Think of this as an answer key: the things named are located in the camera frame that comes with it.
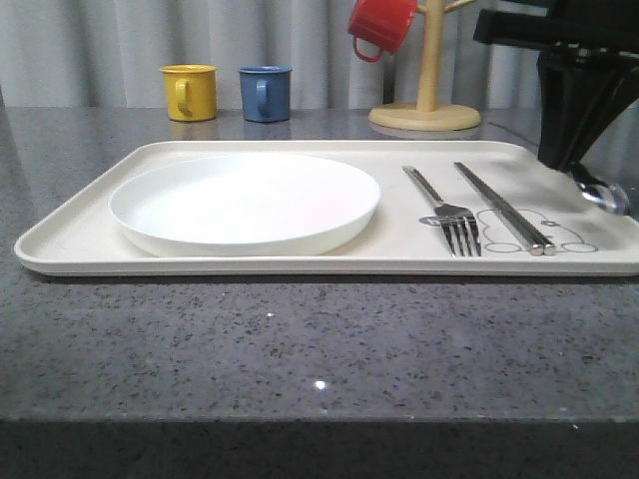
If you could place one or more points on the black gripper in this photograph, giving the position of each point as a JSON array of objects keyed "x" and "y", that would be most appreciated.
[{"x": 580, "y": 95}]

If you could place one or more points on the silver metal spoon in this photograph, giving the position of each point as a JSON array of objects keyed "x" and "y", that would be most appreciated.
[{"x": 609, "y": 197}]

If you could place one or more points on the silver metal chopstick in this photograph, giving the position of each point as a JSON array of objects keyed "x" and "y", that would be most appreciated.
[
  {"x": 524, "y": 219},
  {"x": 499, "y": 207}
]

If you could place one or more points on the silver metal fork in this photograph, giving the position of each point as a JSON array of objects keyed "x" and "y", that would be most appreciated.
[{"x": 458, "y": 224}]

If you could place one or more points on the white round plate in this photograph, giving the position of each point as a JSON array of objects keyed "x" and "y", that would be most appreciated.
[{"x": 253, "y": 204}]

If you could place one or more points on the wooden mug tree stand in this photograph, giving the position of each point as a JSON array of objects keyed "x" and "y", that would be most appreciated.
[{"x": 427, "y": 113}]

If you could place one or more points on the red enamel mug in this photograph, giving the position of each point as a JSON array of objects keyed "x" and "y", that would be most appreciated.
[{"x": 382, "y": 23}]

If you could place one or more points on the blue enamel mug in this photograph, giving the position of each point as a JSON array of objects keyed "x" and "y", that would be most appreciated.
[{"x": 266, "y": 93}]

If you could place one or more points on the yellow enamel mug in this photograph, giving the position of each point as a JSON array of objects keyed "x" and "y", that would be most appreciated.
[{"x": 191, "y": 92}]

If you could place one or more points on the cream rabbit print tray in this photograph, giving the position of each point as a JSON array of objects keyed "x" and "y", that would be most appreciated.
[{"x": 81, "y": 237}]

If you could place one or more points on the grey pleated curtain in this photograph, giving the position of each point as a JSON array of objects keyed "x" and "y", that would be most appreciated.
[{"x": 110, "y": 53}]

